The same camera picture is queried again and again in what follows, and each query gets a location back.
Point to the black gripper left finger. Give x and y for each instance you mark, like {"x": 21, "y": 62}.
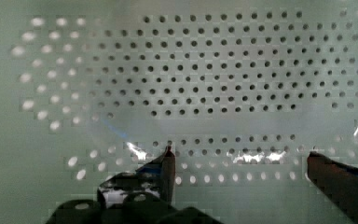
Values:
{"x": 143, "y": 196}

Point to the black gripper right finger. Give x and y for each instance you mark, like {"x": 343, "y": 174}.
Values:
{"x": 337, "y": 181}

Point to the mint green plastic strainer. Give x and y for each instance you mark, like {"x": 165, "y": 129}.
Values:
{"x": 242, "y": 91}

